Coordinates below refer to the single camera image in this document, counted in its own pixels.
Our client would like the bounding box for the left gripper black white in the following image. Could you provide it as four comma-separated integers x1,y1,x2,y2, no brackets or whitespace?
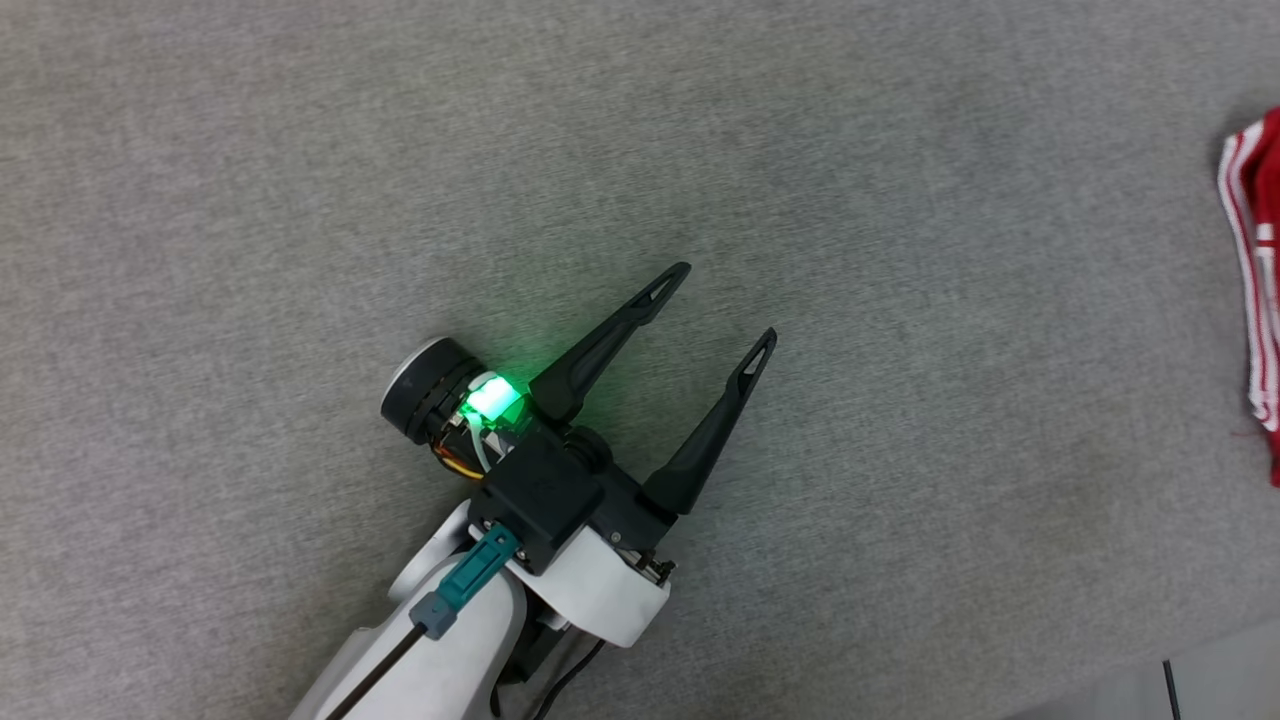
380,261,779,650

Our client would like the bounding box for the red white basketball jersey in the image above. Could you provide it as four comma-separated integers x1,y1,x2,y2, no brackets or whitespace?
1217,105,1280,488

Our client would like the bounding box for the black cable with teal connector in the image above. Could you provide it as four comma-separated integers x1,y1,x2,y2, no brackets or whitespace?
322,525,523,720

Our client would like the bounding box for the thin black cable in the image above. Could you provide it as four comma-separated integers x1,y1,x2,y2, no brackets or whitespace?
528,638,607,720

